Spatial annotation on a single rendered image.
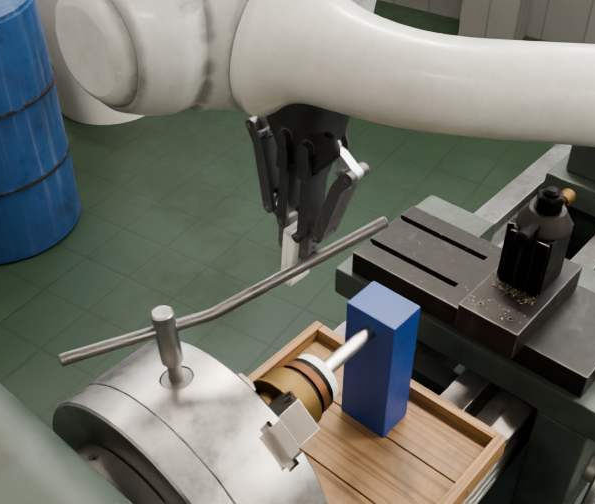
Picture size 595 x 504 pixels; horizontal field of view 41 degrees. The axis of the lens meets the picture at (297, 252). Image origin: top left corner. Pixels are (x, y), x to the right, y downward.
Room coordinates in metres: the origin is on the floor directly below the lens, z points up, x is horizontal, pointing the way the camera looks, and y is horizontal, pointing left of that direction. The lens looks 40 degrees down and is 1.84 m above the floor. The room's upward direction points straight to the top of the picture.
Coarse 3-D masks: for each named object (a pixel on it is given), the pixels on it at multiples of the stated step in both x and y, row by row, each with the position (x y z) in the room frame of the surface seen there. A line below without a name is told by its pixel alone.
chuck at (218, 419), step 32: (192, 352) 0.57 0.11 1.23; (96, 384) 0.55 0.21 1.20; (128, 384) 0.53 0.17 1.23; (160, 384) 0.52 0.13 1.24; (192, 384) 0.52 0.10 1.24; (224, 384) 0.52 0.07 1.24; (160, 416) 0.48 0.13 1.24; (192, 416) 0.49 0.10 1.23; (224, 416) 0.49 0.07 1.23; (256, 416) 0.50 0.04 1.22; (192, 448) 0.45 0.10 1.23; (224, 448) 0.46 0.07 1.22; (256, 448) 0.47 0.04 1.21; (224, 480) 0.43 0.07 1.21; (256, 480) 0.44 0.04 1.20; (288, 480) 0.45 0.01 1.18
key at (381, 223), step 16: (368, 224) 0.62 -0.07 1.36; (384, 224) 0.62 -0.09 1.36; (352, 240) 0.61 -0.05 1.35; (320, 256) 0.59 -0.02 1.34; (288, 272) 0.58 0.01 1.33; (256, 288) 0.57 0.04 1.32; (272, 288) 0.57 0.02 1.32; (224, 304) 0.56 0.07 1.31; (240, 304) 0.56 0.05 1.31; (176, 320) 0.54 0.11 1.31; (192, 320) 0.54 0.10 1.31; (208, 320) 0.55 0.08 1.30; (128, 336) 0.52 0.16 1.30; (144, 336) 0.53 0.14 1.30; (64, 352) 0.51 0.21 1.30; (80, 352) 0.51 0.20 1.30; (96, 352) 0.51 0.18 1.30
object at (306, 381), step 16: (288, 368) 0.66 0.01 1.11; (304, 368) 0.65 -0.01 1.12; (256, 384) 0.64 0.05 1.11; (272, 384) 0.62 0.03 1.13; (288, 384) 0.62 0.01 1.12; (304, 384) 0.63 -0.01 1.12; (320, 384) 0.64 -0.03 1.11; (272, 400) 0.61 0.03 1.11; (304, 400) 0.61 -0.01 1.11; (320, 400) 0.63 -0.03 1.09; (320, 416) 0.61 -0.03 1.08
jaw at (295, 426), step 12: (288, 396) 0.59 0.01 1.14; (276, 408) 0.55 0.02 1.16; (288, 408) 0.53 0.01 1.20; (300, 408) 0.53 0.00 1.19; (288, 420) 0.52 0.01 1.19; (300, 420) 0.52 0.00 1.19; (312, 420) 0.52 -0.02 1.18; (264, 432) 0.49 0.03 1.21; (276, 432) 0.49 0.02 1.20; (288, 432) 0.50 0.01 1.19; (300, 432) 0.51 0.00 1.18; (312, 432) 0.51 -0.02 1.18; (264, 444) 0.48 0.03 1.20; (276, 444) 0.48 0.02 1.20; (288, 444) 0.48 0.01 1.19; (300, 444) 0.50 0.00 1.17; (276, 456) 0.47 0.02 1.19; (288, 456) 0.47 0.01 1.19; (288, 468) 0.46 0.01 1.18
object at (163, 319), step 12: (156, 312) 0.54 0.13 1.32; (168, 312) 0.54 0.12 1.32; (156, 324) 0.53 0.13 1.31; (168, 324) 0.53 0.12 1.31; (168, 336) 0.53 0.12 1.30; (168, 348) 0.53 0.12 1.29; (180, 348) 0.53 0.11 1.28; (168, 360) 0.52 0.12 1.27; (180, 360) 0.53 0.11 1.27; (168, 372) 0.53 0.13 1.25; (180, 372) 0.53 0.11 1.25
